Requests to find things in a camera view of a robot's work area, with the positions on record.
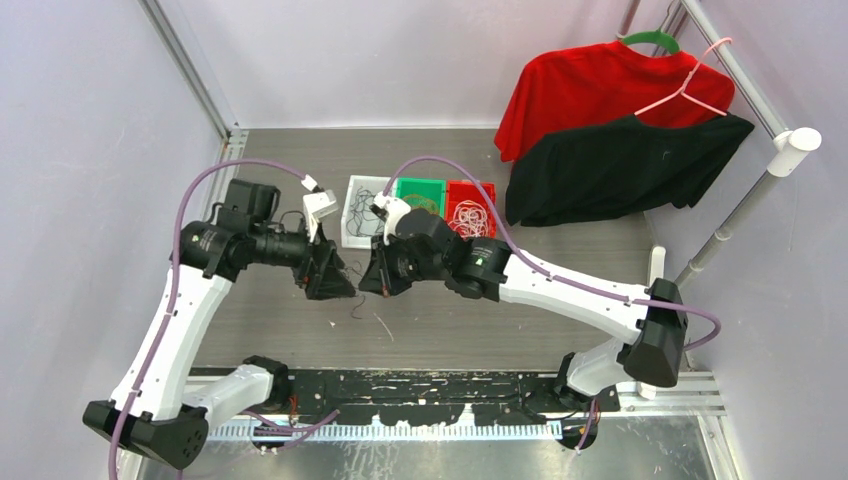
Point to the white plastic bin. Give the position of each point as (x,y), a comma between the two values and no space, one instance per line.
(358,223)

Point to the green plastic bin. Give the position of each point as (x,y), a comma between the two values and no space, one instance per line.
(422,193)

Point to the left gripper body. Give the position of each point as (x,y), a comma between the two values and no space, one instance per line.
(305,271)

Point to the red plastic bin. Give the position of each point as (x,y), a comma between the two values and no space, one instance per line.
(467,212)

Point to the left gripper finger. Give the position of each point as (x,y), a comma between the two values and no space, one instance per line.
(319,289)
(331,264)

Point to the black t-shirt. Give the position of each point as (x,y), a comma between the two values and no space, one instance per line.
(608,171)

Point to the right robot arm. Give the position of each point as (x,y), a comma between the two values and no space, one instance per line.
(646,328)

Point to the metal clothes rack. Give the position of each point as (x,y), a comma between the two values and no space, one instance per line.
(746,252)

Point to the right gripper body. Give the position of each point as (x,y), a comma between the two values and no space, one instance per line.
(411,270)

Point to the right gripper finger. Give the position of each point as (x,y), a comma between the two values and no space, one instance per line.
(379,251)
(377,279)

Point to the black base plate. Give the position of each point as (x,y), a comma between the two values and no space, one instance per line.
(425,398)

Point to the green clothes hanger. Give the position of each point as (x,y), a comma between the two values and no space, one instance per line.
(654,37)

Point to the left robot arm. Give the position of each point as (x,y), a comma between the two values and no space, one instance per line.
(150,413)

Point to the pink clothes hanger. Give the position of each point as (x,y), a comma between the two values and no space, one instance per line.
(680,92)

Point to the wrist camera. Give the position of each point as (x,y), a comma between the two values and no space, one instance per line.
(390,210)
(315,207)

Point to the red t-shirt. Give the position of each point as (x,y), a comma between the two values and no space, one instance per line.
(599,83)

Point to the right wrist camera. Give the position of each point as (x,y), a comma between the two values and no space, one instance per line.
(390,210)

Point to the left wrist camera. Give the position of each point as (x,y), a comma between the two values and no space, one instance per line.
(315,207)

